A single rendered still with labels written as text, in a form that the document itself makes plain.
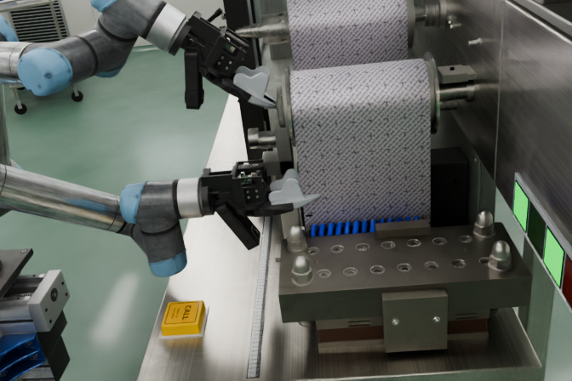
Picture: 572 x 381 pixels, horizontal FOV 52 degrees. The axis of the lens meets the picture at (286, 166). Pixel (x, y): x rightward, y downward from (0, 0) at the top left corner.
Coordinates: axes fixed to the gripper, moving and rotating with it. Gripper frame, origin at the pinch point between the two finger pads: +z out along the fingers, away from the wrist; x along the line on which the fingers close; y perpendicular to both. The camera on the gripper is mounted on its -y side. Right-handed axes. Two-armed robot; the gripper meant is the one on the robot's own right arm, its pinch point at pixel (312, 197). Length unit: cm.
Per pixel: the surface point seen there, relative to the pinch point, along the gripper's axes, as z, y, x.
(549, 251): 29.3, 9.6, -34.8
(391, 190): 14.3, 0.2, -0.3
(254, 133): -10.3, 10.4, 8.2
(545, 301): 50, -40, 13
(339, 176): 5.1, 4.1, -0.3
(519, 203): 29.3, 9.8, -23.6
